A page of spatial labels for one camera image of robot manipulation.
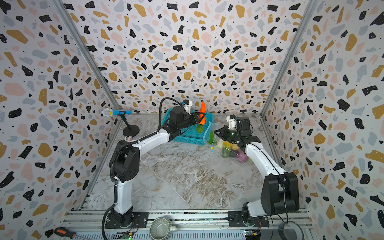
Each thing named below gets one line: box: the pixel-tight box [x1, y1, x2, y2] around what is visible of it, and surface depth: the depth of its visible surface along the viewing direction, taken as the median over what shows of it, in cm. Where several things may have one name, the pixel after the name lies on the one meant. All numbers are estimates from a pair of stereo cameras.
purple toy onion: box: [237, 149, 249, 162], surface depth 93 cm
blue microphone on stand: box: [102, 108, 140, 138], surface depth 102 cm
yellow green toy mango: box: [223, 140, 240, 151], surface depth 94 cm
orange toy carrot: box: [196, 101, 206, 134], surface depth 87 cm
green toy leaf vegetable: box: [207, 130, 215, 144], surface depth 97 cm
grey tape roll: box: [278, 220, 304, 240], surface depth 72 cm
